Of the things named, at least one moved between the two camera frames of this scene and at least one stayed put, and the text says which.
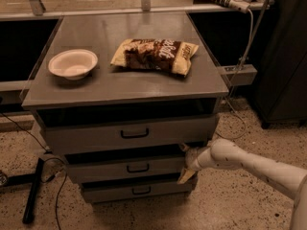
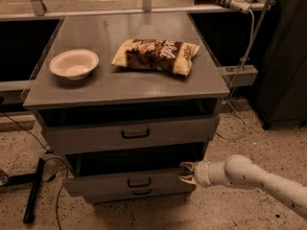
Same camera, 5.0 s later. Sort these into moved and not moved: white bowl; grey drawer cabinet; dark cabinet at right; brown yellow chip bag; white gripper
Moved: white gripper
Not moved: grey drawer cabinet; white bowl; brown yellow chip bag; dark cabinet at right
